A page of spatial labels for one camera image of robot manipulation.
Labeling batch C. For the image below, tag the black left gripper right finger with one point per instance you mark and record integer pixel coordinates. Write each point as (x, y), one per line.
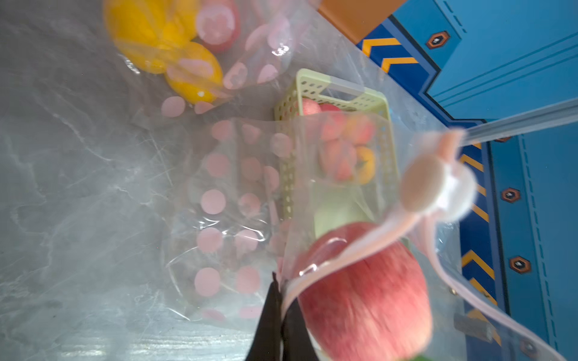
(297, 345)

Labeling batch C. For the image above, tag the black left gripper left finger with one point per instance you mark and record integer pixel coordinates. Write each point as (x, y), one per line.
(266, 345)

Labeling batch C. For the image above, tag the large pink peach top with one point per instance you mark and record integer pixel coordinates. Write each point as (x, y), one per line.
(375, 309)

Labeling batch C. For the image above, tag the clear bag with pink dots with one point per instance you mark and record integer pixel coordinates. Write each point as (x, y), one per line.
(228, 235)

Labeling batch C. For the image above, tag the light green perforated basket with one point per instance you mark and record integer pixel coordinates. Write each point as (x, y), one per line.
(311, 196)

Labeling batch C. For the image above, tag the pink peach front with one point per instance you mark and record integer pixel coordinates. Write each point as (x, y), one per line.
(217, 25)

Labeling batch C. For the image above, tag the clear zip-top bag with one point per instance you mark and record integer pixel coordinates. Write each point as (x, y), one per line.
(270, 32)

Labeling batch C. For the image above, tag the pink peach behind top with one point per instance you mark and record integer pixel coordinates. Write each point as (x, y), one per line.
(310, 107)

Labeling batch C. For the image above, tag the aluminium corner post right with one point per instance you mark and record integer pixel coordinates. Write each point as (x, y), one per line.
(560, 114)

